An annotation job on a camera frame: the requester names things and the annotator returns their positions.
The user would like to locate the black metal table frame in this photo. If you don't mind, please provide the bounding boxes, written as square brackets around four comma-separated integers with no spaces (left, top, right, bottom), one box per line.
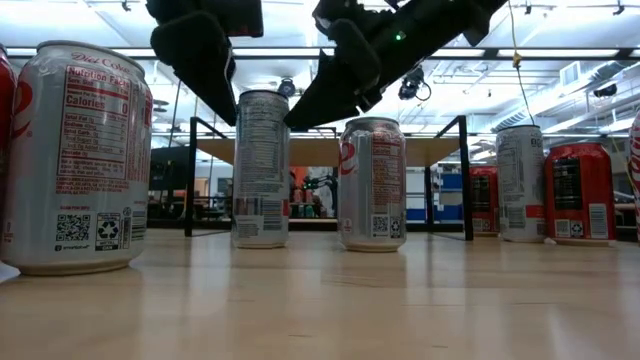
[147,215,640,244]

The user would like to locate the silver Diet Coke can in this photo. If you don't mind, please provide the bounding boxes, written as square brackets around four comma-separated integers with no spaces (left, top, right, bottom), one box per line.
[1,39,154,277]
[338,116,408,253]

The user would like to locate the yellow hanging cord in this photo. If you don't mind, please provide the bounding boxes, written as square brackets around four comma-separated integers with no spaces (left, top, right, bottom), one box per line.
[507,0,536,126]

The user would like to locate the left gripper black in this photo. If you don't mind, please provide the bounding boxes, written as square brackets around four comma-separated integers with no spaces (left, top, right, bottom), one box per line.
[144,0,265,127]

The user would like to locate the red Coke Zero can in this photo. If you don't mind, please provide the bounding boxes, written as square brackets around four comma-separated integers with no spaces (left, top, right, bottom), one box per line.
[543,142,618,247]
[468,165,500,237]

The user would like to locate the round dark ceiling device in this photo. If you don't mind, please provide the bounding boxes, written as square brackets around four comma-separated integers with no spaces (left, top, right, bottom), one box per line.
[277,77,298,99]

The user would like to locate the orange partition panel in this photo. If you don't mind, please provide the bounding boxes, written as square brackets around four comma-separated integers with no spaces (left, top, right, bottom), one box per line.
[288,166,321,204]

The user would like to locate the red Coca-Cola can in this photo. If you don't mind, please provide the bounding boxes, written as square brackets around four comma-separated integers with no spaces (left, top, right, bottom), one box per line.
[628,110,640,244]

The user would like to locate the blue storage bins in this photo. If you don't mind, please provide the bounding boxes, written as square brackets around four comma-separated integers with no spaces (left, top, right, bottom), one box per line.
[406,172,464,222]

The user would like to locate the black background monitor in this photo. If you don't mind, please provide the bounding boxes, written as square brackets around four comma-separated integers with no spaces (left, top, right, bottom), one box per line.
[148,145,192,192]

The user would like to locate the wooden shelf with black legs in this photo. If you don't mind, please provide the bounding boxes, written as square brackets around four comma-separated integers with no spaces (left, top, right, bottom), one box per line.
[183,114,475,242]

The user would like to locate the black ceiling-mounted device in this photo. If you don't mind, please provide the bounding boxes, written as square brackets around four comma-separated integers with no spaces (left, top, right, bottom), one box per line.
[397,64,433,102]

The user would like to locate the tall slim white can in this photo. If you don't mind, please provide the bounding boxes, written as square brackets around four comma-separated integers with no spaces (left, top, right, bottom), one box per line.
[495,124,548,244]
[231,89,292,250]

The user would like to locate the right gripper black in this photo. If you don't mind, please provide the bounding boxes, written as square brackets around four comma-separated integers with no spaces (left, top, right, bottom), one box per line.
[283,0,401,131]

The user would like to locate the orange Fanta can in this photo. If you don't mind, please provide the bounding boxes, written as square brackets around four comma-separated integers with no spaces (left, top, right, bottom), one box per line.
[0,43,19,246]

